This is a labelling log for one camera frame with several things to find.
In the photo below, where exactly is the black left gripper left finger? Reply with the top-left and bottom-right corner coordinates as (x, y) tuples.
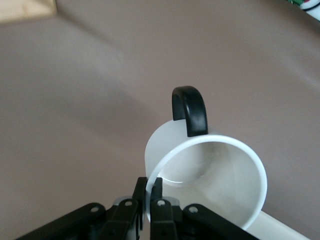
(14, 176), (149, 240)

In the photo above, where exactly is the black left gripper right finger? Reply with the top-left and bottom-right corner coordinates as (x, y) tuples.
(149, 176), (253, 240)

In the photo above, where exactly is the wooden cup rack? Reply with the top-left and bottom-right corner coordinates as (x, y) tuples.
(0, 0), (58, 25)

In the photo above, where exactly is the white cup black handle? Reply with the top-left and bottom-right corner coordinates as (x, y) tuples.
(144, 85), (268, 231)

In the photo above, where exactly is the brown table cover mat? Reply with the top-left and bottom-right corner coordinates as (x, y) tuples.
(0, 0), (320, 240)

